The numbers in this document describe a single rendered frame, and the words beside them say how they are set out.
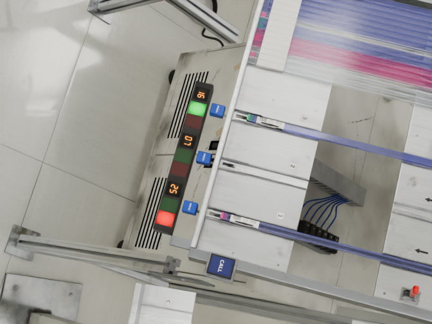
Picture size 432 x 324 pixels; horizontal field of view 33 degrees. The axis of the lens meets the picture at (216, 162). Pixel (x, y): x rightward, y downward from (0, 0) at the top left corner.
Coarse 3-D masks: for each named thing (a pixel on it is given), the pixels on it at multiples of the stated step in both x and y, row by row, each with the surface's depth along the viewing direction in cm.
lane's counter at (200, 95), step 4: (196, 88) 161; (200, 88) 161; (204, 88) 161; (196, 92) 161; (200, 92) 161; (204, 92) 161; (208, 92) 161; (196, 96) 161; (200, 96) 161; (204, 96) 160; (204, 100) 160
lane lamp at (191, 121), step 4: (188, 116) 159; (192, 116) 159; (196, 116) 159; (200, 116) 159; (188, 120) 159; (192, 120) 159; (196, 120) 159; (200, 120) 159; (184, 124) 159; (188, 124) 159; (192, 124) 159; (196, 124) 159; (200, 124) 159; (196, 128) 159
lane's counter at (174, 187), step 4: (168, 184) 156; (172, 184) 156; (176, 184) 156; (180, 184) 156; (168, 188) 155; (172, 188) 155; (176, 188) 155; (180, 188) 155; (168, 192) 155; (172, 192) 155; (176, 192) 155; (180, 192) 155; (176, 196) 155
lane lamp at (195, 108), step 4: (192, 104) 160; (196, 104) 160; (200, 104) 160; (204, 104) 160; (192, 108) 160; (196, 108) 160; (200, 108) 160; (204, 108) 160; (188, 112) 160; (192, 112) 160; (196, 112) 160; (200, 112) 160
